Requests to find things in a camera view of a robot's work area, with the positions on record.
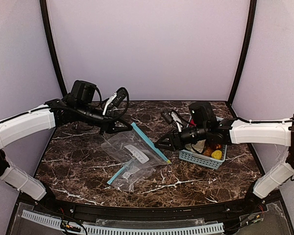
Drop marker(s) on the light blue plastic basket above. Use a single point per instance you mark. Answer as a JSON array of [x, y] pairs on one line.
[[203, 156]]

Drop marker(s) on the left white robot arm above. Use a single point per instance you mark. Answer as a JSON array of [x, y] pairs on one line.
[[76, 106]]

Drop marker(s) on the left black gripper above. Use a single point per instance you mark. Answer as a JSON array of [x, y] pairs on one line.
[[110, 121]]

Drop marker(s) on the red round fruit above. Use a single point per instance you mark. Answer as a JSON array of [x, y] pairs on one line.
[[192, 122]]

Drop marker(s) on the white cauliflower toy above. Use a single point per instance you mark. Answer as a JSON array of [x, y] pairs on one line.
[[196, 148]]

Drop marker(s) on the right black frame post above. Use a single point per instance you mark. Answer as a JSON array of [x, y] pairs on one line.
[[244, 51]]

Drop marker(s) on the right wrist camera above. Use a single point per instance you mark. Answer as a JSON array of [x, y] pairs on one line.
[[174, 118]]

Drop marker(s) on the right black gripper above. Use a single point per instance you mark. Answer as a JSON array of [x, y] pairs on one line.
[[175, 140]]

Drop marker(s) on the white slotted cable duct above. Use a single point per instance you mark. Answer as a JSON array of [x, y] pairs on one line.
[[90, 229]]

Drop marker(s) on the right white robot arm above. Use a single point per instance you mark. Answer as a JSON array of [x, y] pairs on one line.
[[234, 131]]

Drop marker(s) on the left black frame post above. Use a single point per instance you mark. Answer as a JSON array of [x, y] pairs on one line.
[[51, 46]]

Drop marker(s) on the orange brown potato toy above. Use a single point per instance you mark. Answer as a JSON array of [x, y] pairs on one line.
[[208, 151]]

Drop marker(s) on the clear zip bag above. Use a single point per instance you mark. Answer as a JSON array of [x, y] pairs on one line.
[[134, 146], [130, 175]]

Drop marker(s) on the yellow lemon toy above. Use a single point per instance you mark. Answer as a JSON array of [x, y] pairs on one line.
[[217, 154]]

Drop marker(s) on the black frame post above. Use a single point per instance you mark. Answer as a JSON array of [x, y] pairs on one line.
[[244, 51], [51, 46]]

